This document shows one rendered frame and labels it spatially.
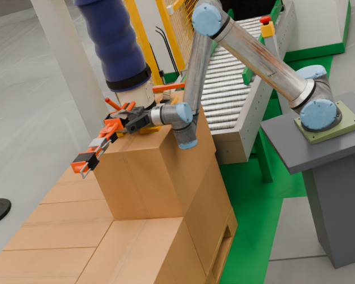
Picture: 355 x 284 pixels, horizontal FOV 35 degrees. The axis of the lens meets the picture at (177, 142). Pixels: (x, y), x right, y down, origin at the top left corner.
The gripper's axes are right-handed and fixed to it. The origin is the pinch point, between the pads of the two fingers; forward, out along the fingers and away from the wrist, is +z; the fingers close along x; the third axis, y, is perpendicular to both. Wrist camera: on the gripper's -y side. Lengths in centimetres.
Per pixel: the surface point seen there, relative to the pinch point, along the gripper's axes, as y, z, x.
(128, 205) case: -3.8, 7.5, -44.2
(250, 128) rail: 84, -35, -56
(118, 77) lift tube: 16.8, -0.5, 15.6
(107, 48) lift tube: 17.2, -0.5, 30.2
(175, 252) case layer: -23, -20, -58
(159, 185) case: -4.3, -13.6, -33.1
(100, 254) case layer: -30, 15, -53
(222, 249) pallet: 31, -18, -105
